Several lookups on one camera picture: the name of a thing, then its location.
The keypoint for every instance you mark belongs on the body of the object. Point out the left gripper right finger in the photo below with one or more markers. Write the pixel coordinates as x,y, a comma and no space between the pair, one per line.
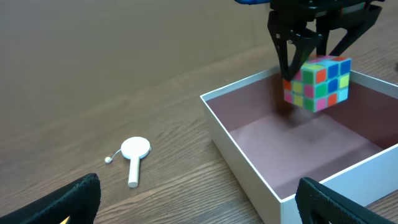
317,204

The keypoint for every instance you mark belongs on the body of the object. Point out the multicolour puzzle cube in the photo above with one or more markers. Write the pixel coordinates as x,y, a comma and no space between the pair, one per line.
321,82

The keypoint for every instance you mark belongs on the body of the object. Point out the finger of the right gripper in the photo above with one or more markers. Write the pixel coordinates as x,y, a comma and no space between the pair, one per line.
355,23
293,41

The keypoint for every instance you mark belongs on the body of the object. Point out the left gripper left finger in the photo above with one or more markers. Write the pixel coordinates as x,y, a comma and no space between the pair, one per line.
76,202

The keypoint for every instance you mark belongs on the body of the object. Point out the white box pink interior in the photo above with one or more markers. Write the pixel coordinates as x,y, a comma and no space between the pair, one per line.
269,145

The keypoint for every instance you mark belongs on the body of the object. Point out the white wooden rattle drum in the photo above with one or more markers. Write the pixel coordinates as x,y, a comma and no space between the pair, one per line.
134,149

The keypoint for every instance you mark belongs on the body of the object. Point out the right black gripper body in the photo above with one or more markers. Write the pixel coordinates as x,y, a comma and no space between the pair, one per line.
312,8

